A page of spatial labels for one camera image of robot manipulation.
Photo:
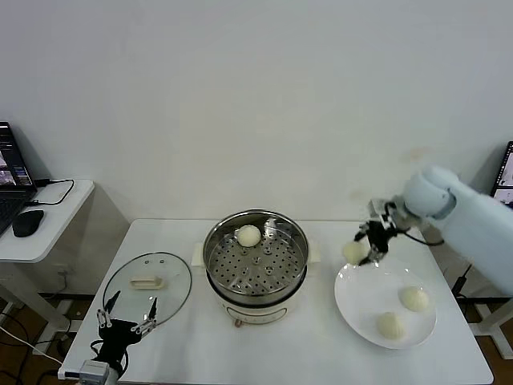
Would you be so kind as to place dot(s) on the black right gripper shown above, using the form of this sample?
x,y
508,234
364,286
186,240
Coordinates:
x,y
380,234

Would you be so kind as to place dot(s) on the white round plate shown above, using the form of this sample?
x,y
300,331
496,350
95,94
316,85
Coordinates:
x,y
360,305

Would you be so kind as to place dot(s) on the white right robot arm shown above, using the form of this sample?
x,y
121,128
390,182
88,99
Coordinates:
x,y
473,224

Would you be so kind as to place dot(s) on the cream electric cooker base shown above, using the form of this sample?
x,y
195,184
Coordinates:
x,y
260,310

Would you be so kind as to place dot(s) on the open black laptop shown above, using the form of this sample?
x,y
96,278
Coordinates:
x,y
506,176
12,168

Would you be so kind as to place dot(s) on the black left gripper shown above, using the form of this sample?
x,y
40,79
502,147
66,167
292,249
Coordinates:
x,y
116,337

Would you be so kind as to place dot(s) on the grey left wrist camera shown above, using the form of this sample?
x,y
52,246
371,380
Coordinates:
x,y
94,371

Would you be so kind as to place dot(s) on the white steamed baozi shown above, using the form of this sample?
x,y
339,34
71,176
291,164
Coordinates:
x,y
414,298
391,325
354,252
248,236

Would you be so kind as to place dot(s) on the steel perforated steamer basket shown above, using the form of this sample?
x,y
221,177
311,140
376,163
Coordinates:
x,y
254,262

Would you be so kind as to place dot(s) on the black computer mouse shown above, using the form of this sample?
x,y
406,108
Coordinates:
x,y
27,222

